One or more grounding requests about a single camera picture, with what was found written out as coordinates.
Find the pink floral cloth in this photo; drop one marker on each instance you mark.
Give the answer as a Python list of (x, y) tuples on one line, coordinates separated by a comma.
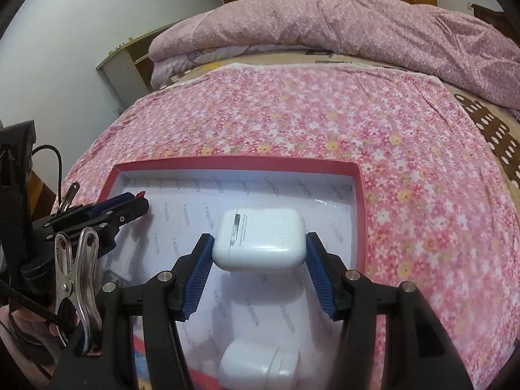
[(325, 122)]

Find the red cardboard box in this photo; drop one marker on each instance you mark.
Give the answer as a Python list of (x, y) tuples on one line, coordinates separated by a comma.
[(292, 195)]

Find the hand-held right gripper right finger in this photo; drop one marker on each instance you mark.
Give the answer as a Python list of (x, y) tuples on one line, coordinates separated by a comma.
[(321, 280)]

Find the dark wooden headboard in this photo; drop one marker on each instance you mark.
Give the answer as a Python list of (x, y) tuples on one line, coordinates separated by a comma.
[(493, 16)]

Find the white earbud case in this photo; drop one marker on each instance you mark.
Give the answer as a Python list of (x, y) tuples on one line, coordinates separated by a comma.
[(260, 235)]

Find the metal spring clip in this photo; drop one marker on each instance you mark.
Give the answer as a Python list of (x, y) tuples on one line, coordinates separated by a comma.
[(70, 197), (81, 288)]

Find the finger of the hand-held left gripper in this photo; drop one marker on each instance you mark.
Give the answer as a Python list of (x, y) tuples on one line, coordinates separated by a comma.
[(126, 212), (115, 202)]

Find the white plastic jar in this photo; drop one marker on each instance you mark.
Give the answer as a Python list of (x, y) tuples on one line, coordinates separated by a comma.
[(252, 367)]

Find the pink quilt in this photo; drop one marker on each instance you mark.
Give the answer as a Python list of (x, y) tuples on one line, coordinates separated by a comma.
[(325, 20)]

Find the beige bedside shelf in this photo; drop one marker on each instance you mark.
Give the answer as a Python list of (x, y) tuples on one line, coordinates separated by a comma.
[(118, 73)]

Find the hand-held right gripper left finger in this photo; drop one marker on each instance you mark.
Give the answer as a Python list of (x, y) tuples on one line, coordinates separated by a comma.
[(199, 276)]

